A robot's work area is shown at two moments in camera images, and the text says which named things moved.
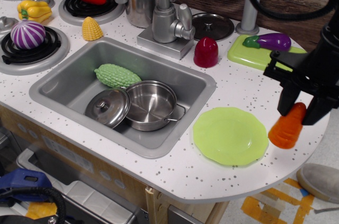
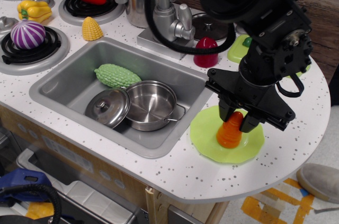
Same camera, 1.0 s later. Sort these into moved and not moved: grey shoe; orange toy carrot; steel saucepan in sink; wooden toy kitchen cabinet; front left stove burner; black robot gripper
Moved: black robot gripper; orange toy carrot
Not moved: grey shoe; steel saucepan in sink; front left stove burner; wooden toy kitchen cabinet
